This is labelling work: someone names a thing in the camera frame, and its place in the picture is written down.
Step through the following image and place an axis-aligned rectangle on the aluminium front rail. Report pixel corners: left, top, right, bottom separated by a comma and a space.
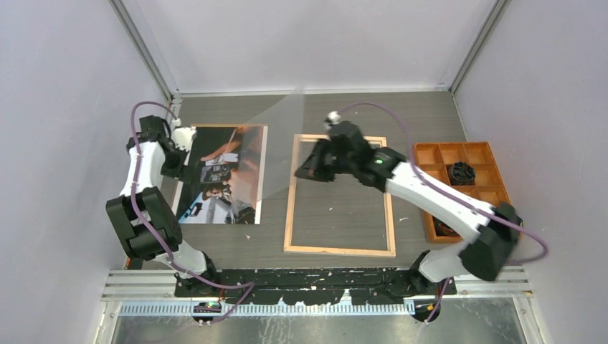
100, 265, 533, 318

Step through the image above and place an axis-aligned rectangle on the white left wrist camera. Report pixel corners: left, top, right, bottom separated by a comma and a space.
171, 127, 196, 152

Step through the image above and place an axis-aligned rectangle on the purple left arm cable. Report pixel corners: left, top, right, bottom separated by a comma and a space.
130, 100, 255, 325

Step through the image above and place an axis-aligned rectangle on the black coiled roll upper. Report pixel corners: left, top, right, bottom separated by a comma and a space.
447, 161, 476, 186

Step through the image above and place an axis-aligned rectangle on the clear acrylic sheet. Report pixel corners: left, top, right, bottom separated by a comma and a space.
232, 88, 305, 206

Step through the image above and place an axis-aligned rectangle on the light wooden picture frame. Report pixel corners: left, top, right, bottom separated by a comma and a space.
283, 133, 397, 258

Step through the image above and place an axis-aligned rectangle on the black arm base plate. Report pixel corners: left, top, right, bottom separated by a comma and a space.
174, 267, 442, 305

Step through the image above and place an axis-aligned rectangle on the black coiled roll lower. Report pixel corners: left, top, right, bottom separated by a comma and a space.
433, 217, 459, 237

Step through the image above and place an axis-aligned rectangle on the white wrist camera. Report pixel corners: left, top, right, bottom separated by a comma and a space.
171, 127, 196, 152
323, 111, 341, 131

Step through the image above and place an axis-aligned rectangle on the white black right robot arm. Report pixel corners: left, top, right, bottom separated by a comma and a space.
293, 120, 519, 295

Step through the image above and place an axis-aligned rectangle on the printed photo of people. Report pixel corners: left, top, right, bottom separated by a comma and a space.
176, 124, 267, 225

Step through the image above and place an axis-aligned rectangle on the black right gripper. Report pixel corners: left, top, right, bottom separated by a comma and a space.
295, 139, 354, 183

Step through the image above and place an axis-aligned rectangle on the black coiled roll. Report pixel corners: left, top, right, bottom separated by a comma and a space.
433, 217, 459, 237
447, 161, 476, 186

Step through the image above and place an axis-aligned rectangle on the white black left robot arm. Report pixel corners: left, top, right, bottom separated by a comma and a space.
105, 115, 220, 297

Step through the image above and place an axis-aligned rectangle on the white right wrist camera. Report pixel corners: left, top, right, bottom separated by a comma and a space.
323, 111, 341, 131

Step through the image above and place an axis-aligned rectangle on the orange compartment tray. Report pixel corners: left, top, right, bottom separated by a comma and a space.
411, 141, 523, 244

